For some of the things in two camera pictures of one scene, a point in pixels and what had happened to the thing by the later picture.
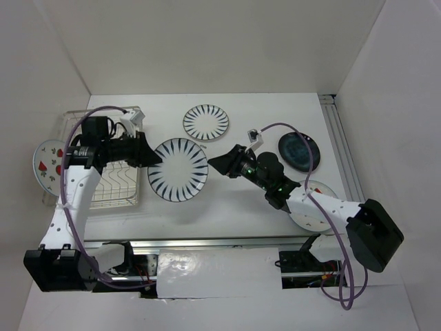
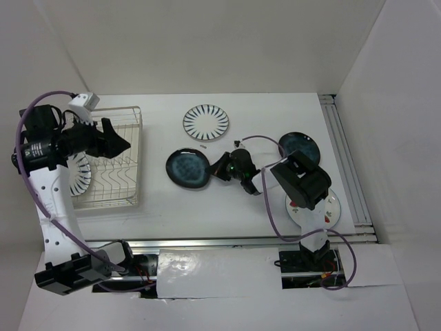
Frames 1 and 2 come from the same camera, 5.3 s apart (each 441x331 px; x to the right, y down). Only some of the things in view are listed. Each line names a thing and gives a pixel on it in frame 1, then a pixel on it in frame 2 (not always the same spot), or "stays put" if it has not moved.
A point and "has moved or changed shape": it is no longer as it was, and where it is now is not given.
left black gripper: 142,154 to 107,144
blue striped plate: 206,122 stays put
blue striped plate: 183,172 has moved or changed shape
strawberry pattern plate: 311,221 stays put
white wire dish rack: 118,183 stays put
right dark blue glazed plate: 295,152 stays put
